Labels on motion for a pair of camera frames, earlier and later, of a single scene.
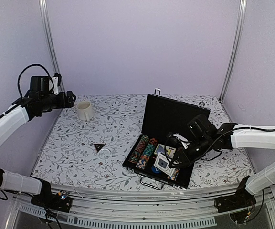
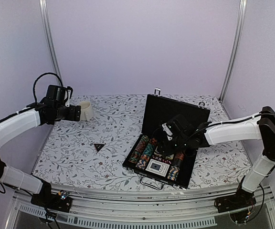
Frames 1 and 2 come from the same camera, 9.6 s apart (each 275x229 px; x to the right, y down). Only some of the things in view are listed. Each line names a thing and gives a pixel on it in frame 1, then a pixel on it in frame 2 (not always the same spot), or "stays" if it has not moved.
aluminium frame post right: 242,18 stays
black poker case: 150,157 stays
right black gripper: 181,153 -> 165,148
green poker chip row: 139,149 stays
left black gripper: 70,102 -> 72,117
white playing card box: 162,163 -> 157,167
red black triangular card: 98,146 stays
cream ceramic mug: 85,110 stays
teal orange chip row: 147,152 stays
